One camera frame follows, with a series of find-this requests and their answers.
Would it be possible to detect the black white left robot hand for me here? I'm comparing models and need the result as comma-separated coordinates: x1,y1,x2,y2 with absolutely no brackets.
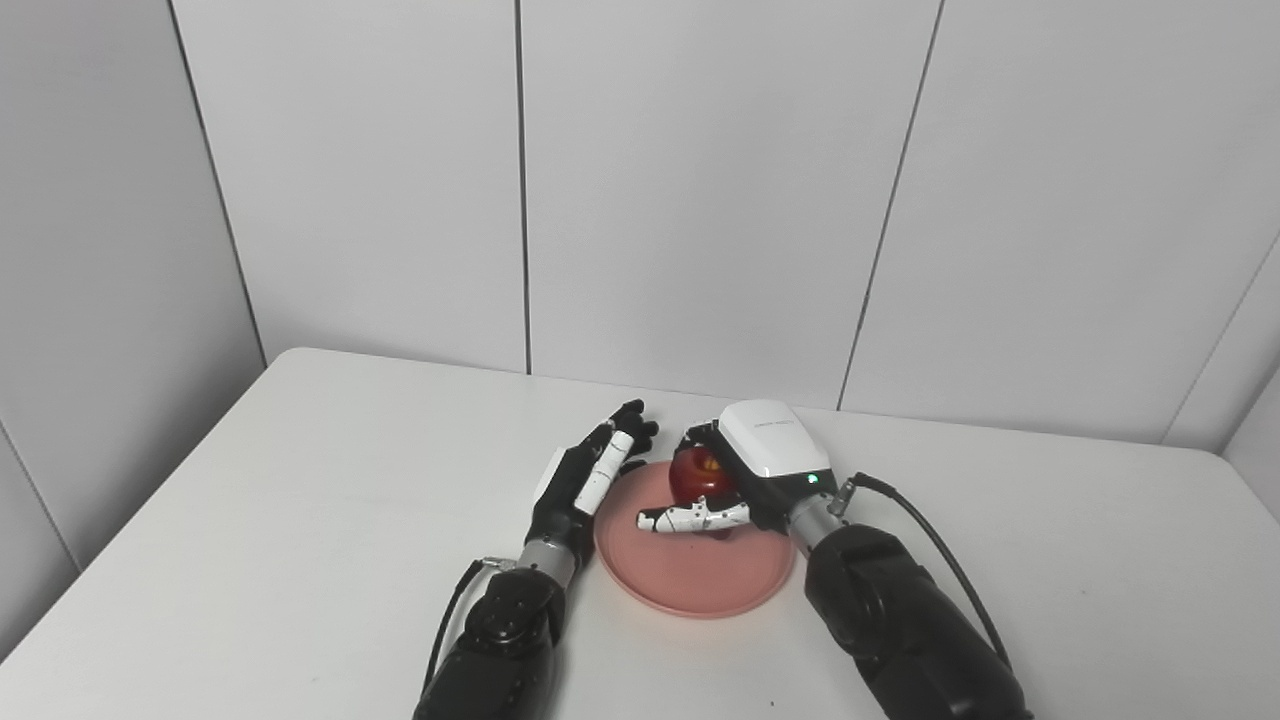
528,399,661,561

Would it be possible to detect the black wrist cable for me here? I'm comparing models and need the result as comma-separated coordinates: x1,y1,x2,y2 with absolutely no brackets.
422,556,519,693
828,472,1014,673

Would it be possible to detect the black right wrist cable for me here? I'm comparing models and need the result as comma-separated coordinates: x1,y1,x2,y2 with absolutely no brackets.
828,472,1014,673

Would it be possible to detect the red apple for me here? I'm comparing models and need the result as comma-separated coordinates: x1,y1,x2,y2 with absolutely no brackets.
668,447,738,541

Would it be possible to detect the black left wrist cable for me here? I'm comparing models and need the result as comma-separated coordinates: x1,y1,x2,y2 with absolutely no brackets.
422,556,519,693

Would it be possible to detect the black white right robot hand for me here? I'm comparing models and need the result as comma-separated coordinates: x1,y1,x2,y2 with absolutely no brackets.
636,399,841,536

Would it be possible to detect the pink plastic plate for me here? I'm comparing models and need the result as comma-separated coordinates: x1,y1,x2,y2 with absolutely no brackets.
593,460,798,619

